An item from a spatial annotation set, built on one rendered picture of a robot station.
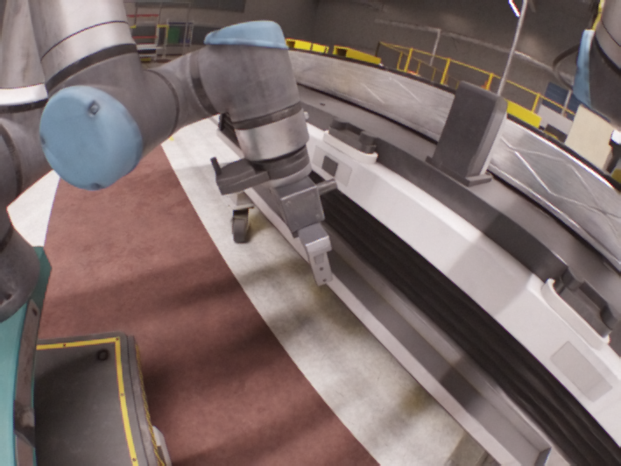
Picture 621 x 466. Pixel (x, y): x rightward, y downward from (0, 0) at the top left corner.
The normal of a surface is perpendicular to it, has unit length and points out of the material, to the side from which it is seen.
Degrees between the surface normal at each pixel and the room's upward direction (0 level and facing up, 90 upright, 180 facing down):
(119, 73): 70
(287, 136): 79
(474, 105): 90
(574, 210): 90
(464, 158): 90
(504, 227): 90
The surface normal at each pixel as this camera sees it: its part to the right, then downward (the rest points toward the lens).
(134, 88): 0.98, -0.07
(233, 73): 0.04, 0.56
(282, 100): 0.56, 0.39
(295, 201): 0.31, 0.52
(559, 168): -0.80, 0.21
